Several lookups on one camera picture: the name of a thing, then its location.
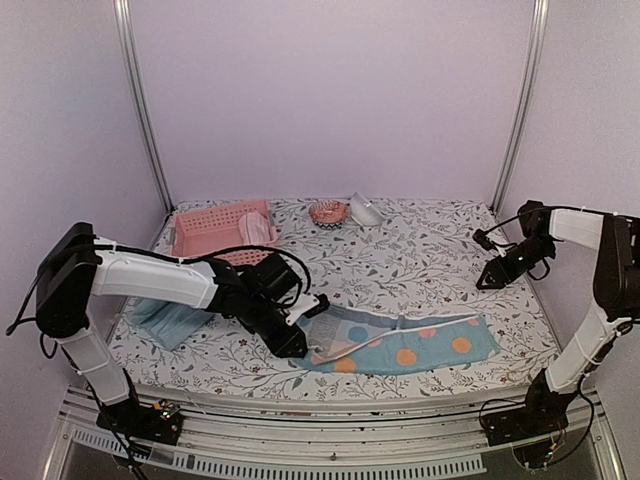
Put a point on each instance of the left aluminium frame post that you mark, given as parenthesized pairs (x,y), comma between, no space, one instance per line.
(133,72)

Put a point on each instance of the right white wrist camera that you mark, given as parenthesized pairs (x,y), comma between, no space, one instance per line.
(481,238)

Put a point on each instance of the front aluminium rail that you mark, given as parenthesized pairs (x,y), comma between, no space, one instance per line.
(230,437)

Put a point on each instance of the right aluminium frame post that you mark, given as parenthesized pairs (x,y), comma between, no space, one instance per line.
(532,61)

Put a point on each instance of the pink plastic basket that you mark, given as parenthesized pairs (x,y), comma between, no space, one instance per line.
(212,229)

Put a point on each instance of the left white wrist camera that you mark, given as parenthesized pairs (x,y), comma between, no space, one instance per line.
(307,305)

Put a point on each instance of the floral table mat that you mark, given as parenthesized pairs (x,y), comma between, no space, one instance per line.
(420,261)

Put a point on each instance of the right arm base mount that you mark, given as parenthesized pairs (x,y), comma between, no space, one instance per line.
(530,420)

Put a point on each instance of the pink terry towel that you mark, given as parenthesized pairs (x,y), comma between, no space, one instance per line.
(254,228)

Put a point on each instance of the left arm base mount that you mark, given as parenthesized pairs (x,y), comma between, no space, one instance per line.
(160,423)

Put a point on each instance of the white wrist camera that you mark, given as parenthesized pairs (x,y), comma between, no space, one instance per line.
(307,305)
(481,238)

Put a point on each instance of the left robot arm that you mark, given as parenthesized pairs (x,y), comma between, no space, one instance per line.
(83,265)

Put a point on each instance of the aluminium frame post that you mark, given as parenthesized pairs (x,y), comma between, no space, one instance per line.
(532,61)
(133,72)

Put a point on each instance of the plain teal folded towel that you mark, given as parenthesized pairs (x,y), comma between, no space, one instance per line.
(168,324)

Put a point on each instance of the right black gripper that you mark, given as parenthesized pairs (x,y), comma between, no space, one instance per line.
(501,272)

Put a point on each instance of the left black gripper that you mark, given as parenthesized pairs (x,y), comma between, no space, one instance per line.
(295,341)

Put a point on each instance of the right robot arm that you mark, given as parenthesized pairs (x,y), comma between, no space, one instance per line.
(614,302)

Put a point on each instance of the blue patterned towel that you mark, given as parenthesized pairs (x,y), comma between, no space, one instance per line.
(343,340)

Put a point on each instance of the red patterned bowl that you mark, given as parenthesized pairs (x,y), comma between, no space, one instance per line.
(328,214)

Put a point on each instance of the white tipped bowl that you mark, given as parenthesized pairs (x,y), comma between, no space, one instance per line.
(363,212)

